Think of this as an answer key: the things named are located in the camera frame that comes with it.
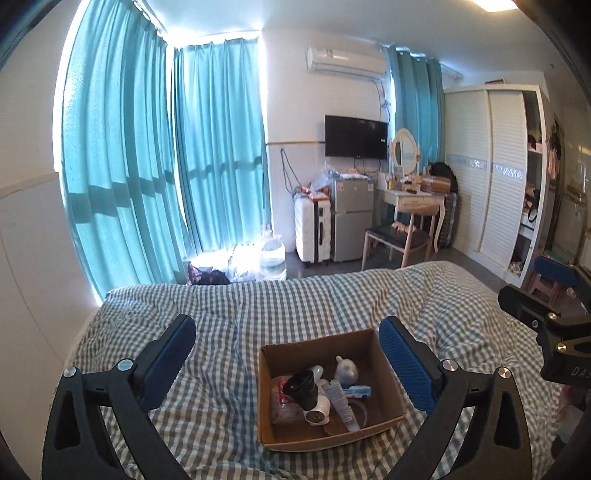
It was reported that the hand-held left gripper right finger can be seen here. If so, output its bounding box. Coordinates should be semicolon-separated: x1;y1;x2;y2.
379;316;541;480

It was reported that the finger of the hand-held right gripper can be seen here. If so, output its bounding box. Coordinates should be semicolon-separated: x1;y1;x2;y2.
498;285;562;343
534;256;591;315

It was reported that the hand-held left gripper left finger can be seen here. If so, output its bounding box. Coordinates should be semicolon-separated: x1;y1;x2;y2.
41;314;197;480

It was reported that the brown cardboard box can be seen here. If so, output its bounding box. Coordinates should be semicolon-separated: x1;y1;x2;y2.
257;328;408;452

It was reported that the white cream tube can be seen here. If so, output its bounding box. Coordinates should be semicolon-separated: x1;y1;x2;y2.
320;379;361;433

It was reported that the white hair dryer black nozzle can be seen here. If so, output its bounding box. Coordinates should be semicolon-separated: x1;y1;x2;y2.
282;364;332;426

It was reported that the clear plastic bottle red label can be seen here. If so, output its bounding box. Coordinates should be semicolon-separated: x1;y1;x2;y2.
270;376;303;424

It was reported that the pink plastic stool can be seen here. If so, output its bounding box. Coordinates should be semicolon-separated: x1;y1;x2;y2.
526;272;567;306

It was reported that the grey checkered blanket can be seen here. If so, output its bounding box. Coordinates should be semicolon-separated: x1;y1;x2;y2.
69;261;570;480

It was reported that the dark floor bag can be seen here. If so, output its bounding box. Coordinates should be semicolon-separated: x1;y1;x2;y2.
187;263;232;286

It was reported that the dark suitcase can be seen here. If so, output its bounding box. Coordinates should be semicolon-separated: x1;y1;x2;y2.
436;192;461;250

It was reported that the white slatted wardrobe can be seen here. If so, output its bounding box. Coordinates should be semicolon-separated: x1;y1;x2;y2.
443;84;553;288

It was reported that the clear plastic bag pile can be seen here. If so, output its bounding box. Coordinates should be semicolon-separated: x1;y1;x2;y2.
228;242;264;282

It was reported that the wooden chair dark seat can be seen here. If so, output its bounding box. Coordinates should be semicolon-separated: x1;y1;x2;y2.
361;223;433;271

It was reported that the wooden box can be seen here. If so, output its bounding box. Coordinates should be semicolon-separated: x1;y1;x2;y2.
420;175;451;195

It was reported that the black bag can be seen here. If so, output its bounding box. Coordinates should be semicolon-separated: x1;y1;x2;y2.
427;162;458;194

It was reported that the clear water jug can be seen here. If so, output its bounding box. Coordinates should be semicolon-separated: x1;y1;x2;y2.
257;225;287;280

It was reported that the white dressing table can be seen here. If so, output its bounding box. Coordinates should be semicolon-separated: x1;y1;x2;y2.
376;184;451;256

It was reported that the silver mini fridge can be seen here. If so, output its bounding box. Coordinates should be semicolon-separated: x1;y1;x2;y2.
329;177;375;263

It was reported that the white suitcase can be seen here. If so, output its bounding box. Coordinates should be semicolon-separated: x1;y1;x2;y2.
294;194;334;267

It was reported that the white oval vanity mirror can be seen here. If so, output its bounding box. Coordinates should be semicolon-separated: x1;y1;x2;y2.
389;128;421;177

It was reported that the wide teal curtain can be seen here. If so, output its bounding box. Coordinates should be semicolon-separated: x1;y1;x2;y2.
60;0;195;302

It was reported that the narrow teal curtain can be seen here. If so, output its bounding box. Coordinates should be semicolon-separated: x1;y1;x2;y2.
386;46;447;172

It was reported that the ceiling light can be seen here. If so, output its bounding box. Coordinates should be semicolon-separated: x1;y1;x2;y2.
471;0;518;13

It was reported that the white air conditioner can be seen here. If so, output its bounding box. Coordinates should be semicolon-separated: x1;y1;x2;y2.
305;45;389;77

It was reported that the dark wall cable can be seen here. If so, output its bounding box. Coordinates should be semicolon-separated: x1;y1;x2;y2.
279;147;301;195

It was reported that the black wall television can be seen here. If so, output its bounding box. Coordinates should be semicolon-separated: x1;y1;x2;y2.
324;115;389;161

